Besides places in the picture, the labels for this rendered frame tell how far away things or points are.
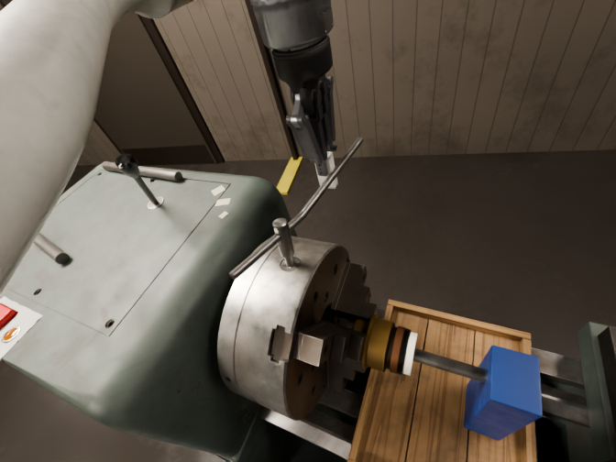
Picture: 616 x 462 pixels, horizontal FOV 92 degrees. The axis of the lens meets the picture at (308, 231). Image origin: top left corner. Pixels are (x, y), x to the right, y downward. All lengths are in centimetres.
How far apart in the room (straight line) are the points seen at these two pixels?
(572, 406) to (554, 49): 208
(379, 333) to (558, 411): 42
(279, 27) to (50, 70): 24
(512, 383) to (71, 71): 57
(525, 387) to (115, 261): 68
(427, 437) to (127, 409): 53
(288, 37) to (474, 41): 206
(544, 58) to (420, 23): 78
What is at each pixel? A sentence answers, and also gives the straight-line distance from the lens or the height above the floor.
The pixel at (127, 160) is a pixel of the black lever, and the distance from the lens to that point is 58.
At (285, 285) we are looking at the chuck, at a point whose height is 124.
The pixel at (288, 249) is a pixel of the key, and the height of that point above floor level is 127.
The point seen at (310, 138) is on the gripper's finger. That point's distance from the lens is 44.
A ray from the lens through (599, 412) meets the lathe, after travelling 80.
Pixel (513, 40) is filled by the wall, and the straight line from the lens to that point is 244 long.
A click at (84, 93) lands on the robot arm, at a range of 23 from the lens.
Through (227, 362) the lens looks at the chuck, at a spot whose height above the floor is 117.
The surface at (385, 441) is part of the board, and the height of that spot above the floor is 88.
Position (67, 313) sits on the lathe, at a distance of 64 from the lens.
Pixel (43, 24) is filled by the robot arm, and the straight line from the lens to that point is 26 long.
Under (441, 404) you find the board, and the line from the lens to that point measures 75.
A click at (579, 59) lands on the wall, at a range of 260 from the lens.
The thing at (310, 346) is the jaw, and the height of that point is 119.
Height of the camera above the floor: 161
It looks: 46 degrees down
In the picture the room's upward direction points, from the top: 18 degrees counter-clockwise
